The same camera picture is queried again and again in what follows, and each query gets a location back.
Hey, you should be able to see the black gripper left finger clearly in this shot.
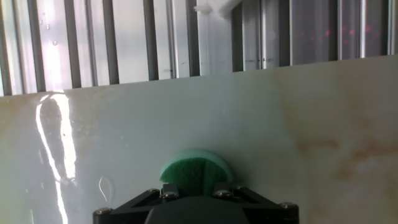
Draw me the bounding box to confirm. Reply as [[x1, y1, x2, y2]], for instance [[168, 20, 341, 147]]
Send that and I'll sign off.
[[92, 182, 181, 224]]

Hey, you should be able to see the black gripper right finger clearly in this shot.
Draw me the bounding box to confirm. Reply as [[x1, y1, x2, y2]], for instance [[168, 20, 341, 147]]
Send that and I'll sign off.
[[213, 182, 300, 224]]

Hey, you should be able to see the green sponge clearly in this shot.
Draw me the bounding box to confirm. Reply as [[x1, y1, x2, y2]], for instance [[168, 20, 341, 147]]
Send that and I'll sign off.
[[159, 148, 234, 196]]

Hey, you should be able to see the beige marble slab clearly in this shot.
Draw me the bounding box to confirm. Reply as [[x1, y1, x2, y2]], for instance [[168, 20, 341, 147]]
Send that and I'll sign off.
[[0, 55, 398, 224]]

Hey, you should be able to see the crumpled white tissue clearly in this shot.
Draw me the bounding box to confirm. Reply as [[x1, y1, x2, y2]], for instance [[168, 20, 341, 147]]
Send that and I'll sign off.
[[194, 0, 243, 18]]

